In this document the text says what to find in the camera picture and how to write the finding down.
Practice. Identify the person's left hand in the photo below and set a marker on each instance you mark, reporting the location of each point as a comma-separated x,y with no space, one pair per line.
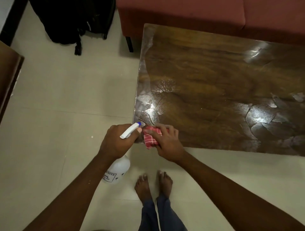
114,145

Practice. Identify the person's right hand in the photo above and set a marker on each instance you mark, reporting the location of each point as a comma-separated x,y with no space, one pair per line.
169,145

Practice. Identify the red checked cloth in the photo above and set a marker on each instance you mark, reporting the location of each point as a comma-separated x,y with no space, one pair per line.
150,140

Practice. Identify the clear spray bottle blue nozzle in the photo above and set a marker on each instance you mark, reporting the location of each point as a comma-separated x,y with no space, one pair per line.
118,170

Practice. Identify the person's left forearm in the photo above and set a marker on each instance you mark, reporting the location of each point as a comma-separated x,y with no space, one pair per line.
71,200

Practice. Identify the person's right foot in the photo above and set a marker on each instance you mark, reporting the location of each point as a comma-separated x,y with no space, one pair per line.
165,184

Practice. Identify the person's foot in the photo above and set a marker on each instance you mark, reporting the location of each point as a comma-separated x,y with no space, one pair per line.
143,188
165,184

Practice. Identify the person's left foot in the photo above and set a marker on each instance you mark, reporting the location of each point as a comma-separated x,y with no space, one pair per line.
143,188

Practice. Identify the person's right jeans leg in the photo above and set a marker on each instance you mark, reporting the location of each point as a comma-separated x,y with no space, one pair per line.
169,214

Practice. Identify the person's jeans leg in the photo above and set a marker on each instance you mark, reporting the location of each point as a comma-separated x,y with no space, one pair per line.
149,216
169,214

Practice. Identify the person's left jeans leg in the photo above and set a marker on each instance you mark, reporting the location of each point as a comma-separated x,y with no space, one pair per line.
149,216

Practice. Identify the brown marbled wooden table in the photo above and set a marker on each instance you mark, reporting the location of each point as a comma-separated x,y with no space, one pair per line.
214,78

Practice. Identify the brown wooden furniture panel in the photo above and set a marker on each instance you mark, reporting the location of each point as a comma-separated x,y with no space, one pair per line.
8,71

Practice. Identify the red fabric sofa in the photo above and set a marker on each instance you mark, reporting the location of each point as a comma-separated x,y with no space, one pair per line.
190,12

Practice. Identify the black bag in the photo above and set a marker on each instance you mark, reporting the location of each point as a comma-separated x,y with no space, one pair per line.
57,21

